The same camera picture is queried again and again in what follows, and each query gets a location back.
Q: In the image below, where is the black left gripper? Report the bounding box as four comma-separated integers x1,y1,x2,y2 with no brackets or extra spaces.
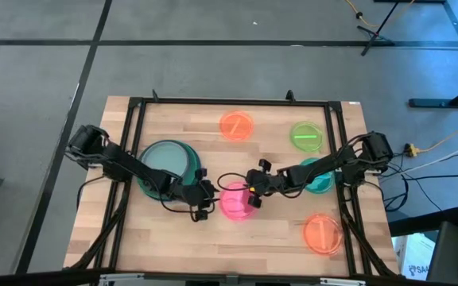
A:
179,168,219,222

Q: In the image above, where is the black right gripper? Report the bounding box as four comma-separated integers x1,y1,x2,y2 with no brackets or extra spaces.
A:
246,158,282,209

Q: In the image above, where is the small pink plastic plate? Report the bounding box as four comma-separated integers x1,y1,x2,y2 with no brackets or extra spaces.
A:
219,181,258,222

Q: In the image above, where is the large grey-blue plastic plate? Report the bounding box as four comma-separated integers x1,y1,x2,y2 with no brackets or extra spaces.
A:
139,141,192,180

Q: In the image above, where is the small green transparent plate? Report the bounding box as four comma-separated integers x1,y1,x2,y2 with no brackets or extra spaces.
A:
289,121,324,153

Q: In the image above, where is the large teal plastic plate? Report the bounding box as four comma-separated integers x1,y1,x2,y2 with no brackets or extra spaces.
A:
137,139,202,187

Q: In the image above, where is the small teal transparent plate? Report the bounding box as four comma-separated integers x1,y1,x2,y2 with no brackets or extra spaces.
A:
299,157,336,195

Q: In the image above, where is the small orange transparent plate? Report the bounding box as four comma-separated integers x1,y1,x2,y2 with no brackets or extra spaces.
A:
219,110,254,142
302,213,344,256

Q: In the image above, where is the white printed cardboard box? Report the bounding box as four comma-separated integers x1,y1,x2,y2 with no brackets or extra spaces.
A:
394,232,433,281

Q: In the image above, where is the black tripod stand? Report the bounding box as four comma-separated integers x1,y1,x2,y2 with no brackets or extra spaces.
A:
356,0,417,56

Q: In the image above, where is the black metal floor stand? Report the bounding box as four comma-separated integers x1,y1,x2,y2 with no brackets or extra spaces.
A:
407,0,458,109

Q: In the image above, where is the dark grey computer case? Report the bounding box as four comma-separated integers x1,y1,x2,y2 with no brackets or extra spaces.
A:
427,220,458,285

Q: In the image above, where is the black cable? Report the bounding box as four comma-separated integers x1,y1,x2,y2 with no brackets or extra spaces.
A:
155,170,214,223
216,172,250,192
383,150,458,212
76,174,107,211

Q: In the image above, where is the black metal table frame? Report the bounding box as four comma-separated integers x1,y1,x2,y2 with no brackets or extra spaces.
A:
69,89,397,279

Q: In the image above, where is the orange extension cord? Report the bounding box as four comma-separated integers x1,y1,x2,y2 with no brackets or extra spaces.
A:
417,117,458,154

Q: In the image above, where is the white cable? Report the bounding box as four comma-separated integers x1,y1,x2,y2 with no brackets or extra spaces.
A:
403,137,458,174

